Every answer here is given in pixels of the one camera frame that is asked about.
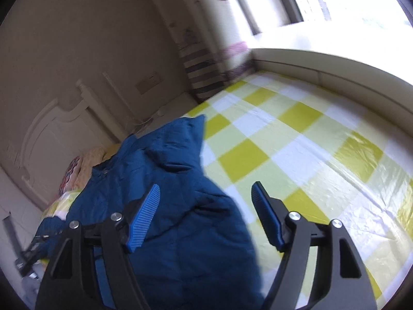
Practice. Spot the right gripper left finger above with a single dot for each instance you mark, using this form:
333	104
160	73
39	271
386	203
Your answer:
121	234

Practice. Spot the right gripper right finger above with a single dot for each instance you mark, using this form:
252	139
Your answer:
289	233

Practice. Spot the blue quilted puffer jacket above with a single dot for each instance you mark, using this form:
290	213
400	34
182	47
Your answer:
198	253

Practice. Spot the colourful patterned cushion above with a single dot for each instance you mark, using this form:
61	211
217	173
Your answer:
70	175

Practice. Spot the cream fluffy pillow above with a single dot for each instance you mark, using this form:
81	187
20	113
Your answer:
92	158

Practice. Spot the yellow checkered quilt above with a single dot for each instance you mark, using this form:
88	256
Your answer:
325	157

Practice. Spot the slim white desk lamp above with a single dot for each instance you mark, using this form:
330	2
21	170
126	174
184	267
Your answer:
113	86

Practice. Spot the white wooden headboard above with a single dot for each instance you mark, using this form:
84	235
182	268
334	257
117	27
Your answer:
55	137

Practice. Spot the white bedside table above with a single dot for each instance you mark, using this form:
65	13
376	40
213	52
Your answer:
172	110

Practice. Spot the dark framed window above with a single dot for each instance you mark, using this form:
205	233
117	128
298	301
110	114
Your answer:
264	16

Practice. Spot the patterned beige curtain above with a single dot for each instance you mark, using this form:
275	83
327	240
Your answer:
212	37

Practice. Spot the wall socket panel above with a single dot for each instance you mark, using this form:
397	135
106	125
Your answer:
148	82

